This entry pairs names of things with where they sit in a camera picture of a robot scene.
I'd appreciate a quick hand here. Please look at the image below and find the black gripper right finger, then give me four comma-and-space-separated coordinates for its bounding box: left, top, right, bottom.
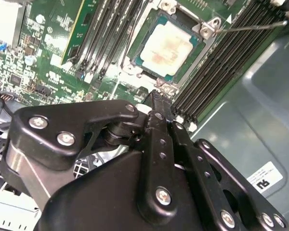
161, 95, 289, 231

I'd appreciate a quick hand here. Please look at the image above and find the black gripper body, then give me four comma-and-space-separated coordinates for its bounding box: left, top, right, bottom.
35, 151, 208, 231

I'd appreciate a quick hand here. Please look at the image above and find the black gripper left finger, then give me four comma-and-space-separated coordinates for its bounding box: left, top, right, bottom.
0, 90, 181, 226

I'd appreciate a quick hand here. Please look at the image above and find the metal wire locking lever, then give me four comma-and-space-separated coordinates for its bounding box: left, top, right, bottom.
215, 20, 289, 33
120, 0, 146, 69

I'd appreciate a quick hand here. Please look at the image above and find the silver CPU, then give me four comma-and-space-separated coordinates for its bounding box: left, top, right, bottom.
139, 20, 199, 81

